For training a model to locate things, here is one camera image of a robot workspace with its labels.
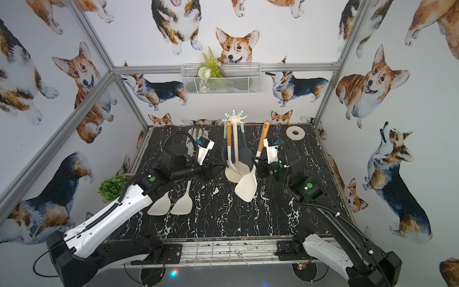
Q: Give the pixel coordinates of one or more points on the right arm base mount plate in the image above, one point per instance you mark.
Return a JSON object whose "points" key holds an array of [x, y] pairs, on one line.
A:
{"points": [[290, 250]]}

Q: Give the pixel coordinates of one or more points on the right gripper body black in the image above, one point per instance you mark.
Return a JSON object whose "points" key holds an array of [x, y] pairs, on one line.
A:
{"points": [[273, 170]]}

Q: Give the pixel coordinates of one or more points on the cream spoon wooden handle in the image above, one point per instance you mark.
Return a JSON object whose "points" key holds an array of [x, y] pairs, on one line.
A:
{"points": [[160, 207]]}

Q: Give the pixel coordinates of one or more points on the cream utensil rack stand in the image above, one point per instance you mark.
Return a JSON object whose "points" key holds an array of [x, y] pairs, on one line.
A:
{"points": [[237, 142]]}

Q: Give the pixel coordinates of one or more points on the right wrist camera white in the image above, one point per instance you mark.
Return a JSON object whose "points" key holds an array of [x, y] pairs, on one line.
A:
{"points": [[272, 147]]}

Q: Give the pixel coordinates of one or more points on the cream spatula wooden handle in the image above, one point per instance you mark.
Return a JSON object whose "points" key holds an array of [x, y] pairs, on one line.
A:
{"points": [[184, 205]]}

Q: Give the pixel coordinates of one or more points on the cream slotted turner wooden handle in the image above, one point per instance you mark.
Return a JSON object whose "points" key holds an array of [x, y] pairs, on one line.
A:
{"points": [[229, 143]]}

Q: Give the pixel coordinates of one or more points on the green potted plant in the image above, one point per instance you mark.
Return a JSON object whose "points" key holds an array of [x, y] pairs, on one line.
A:
{"points": [[111, 189]]}

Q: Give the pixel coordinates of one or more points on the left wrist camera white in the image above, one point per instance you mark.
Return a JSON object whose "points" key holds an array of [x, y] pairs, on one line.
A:
{"points": [[204, 145]]}

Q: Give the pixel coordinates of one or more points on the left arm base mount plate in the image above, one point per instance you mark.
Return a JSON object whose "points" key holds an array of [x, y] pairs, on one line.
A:
{"points": [[168, 254]]}

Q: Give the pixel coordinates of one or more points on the fern and white flower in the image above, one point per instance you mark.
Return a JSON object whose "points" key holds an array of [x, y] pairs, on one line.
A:
{"points": [[210, 74]]}

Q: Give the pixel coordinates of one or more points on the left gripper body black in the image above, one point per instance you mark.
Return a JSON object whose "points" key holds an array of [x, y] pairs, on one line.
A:
{"points": [[208, 168]]}

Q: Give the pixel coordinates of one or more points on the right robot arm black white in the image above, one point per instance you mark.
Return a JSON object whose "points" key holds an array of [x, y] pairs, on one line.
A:
{"points": [[355, 257]]}

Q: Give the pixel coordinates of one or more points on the grey spatula mint handle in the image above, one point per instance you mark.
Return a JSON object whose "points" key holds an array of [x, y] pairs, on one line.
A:
{"points": [[245, 154]]}

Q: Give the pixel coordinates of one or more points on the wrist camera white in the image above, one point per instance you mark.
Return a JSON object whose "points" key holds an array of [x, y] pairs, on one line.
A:
{"points": [[204, 145], [272, 147]]}

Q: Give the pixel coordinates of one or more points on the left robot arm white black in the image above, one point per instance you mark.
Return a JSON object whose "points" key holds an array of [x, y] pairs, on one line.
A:
{"points": [[82, 252]]}

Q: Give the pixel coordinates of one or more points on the white tape roll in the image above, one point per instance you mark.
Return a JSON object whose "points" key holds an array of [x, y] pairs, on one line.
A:
{"points": [[295, 133]]}

